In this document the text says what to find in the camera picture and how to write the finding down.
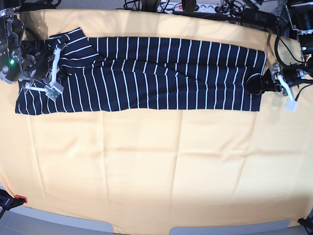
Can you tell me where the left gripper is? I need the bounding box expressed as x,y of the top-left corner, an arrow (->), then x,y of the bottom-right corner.
245,63 -> 306,99

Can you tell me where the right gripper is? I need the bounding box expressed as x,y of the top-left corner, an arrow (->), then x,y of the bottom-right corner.
23,40 -> 67,92

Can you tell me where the navy white striped T-shirt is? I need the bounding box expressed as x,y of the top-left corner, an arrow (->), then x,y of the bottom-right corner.
15,28 -> 267,116

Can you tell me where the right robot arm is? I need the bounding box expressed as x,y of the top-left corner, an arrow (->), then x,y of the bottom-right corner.
0,1 -> 67,99

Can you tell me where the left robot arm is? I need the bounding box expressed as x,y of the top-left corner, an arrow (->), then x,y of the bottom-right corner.
245,0 -> 313,101

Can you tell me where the black power adapter box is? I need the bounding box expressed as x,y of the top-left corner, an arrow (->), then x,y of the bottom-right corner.
242,8 -> 276,27

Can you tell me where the white power strip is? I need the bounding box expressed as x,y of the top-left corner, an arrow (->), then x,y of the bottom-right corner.
156,0 -> 219,14

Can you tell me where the yellow table cloth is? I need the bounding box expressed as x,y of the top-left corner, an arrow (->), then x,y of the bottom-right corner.
0,9 -> 313,235

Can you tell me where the blue red table clamp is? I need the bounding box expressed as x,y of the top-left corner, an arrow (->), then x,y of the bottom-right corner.
0,189 -> 27,211

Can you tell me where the black right table clamp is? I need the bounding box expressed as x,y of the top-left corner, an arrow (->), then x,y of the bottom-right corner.
297,217 -> 313,235

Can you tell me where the grey chair back right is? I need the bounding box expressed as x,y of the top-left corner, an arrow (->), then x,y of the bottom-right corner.
169,220 -> 290,235

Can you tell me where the grey chair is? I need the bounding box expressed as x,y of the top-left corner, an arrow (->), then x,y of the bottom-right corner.
169,220 -> 290,235
0,211 -> 113,235

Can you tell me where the grey chair back left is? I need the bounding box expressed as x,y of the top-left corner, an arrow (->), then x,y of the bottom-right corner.
0,211 -> 113,235

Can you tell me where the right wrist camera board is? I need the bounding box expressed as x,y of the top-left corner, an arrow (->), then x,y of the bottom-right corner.
45,82 -> 64,101

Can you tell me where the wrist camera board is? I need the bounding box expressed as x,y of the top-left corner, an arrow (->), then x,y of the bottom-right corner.
45,82 -> 64,101
285,98 -> 298,113

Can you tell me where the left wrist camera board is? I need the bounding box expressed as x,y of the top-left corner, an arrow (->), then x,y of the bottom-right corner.
285,98 -> 298,113

